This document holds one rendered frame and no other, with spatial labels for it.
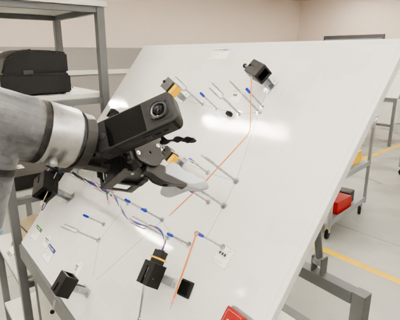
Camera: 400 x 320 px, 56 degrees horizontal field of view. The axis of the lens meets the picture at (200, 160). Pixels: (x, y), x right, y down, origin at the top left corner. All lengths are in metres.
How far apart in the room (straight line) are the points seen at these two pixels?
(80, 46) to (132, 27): 1.40
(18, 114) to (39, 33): 8.20
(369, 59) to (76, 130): 0.75
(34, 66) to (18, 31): 6.73
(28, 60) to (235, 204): 1.14
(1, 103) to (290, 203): 0.64
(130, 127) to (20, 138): 0.13
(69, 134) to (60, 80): 1.37
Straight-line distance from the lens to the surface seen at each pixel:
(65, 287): 1.22
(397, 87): 7.70
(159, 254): 0.96
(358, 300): 1.19
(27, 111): 0.44
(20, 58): 1.77
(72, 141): 0.46
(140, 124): 0.47
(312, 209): 0.85
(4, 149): 0.44
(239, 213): 0.94
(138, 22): 9.65
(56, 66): 1.81
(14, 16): 2.26
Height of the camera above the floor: 1.64
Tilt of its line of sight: 16 degrees down
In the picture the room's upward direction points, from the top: straight up
